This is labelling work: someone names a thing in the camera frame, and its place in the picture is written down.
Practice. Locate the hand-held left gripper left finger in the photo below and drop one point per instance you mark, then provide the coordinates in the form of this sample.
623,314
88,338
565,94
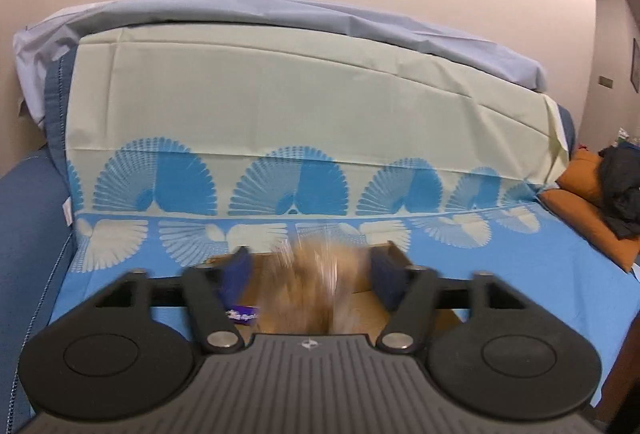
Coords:
237,274

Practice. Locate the black cloth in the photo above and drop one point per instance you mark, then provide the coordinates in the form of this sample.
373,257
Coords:
620,194

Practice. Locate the cardboard box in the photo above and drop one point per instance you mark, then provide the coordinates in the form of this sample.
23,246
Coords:
370,309

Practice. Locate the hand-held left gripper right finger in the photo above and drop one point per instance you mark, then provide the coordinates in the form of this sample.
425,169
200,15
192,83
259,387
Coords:
382,276

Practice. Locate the small wall frame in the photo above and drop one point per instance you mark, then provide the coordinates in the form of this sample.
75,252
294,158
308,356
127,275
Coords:
635,66

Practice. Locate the wall switch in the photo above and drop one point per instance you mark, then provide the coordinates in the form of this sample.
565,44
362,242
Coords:
606,82

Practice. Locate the cream blue fan-print sheet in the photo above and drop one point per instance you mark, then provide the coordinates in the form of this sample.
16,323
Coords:
300,89

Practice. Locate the clear bag of granola clusters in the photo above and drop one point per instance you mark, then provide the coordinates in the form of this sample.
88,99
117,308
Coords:
310,284

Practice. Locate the orange cushion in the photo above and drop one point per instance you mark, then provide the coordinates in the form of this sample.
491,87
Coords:
580,219
580,174

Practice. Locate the purple chocolate bar packet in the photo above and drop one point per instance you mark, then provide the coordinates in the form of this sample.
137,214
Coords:
242,314

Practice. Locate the light grey-blue sheet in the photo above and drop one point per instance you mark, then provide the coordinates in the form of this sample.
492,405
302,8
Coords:
300,14

